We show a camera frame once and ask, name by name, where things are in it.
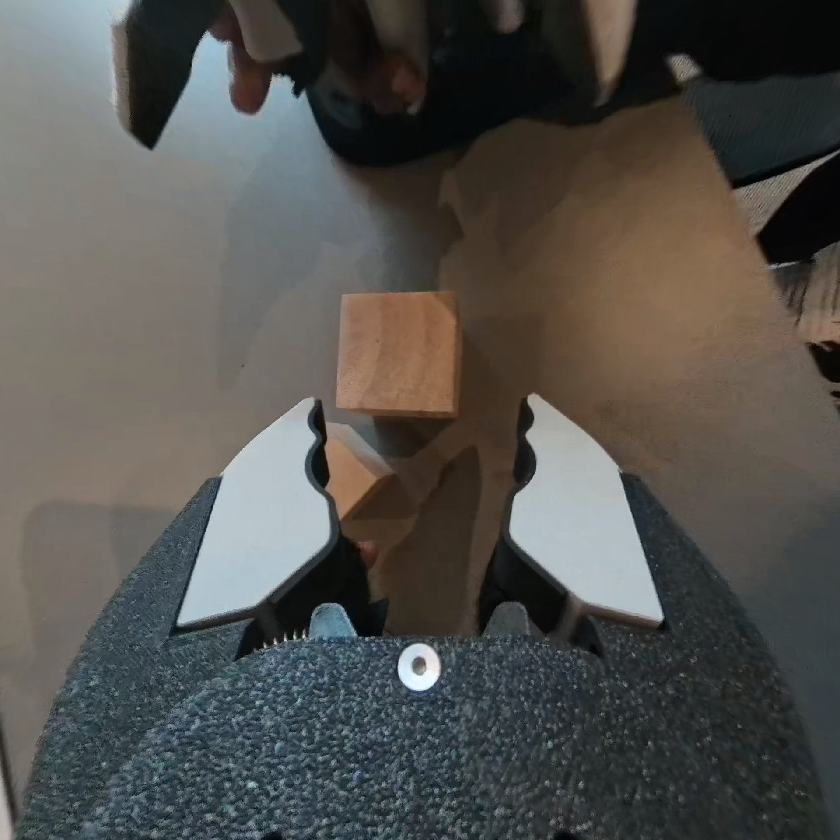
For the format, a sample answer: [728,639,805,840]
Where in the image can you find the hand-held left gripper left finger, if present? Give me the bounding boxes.
[175,398,388,635]

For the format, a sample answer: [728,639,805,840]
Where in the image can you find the black office chair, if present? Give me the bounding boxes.
[689,73,840,263]

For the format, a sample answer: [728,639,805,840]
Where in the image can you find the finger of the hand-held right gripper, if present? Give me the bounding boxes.
[539,0,641,109]
[112,0,221,151]

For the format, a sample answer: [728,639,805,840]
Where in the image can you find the medium wooden cube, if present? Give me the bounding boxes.
[323,423,400,523]

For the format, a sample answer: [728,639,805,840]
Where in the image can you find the black wrist rest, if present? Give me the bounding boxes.
[305,27,683,168]

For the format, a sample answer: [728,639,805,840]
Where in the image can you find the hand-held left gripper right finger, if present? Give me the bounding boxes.
[476,393,666,631]

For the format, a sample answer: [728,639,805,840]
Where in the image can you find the large wooden cube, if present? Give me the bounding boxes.
[336,290,466,421]

